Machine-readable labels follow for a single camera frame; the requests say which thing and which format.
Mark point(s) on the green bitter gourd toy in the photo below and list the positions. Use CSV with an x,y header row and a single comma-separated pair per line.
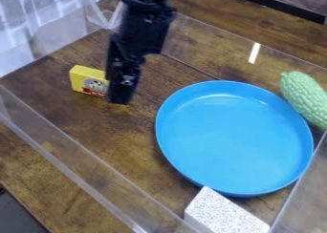
x,y
305,96

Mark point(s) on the white speckled foam block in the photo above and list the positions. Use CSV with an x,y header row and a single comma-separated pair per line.
x,y
213,214

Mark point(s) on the yellow butter block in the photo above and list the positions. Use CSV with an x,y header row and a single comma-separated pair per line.
x,y
88,81

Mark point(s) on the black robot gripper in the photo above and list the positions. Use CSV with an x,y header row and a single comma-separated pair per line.
x,y
146,19

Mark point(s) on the clear acrylic enclosure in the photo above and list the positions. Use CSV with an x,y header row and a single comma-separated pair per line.
x,y
79,158

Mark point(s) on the blue round tray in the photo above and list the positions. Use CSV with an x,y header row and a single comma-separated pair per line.
x,y
233,138

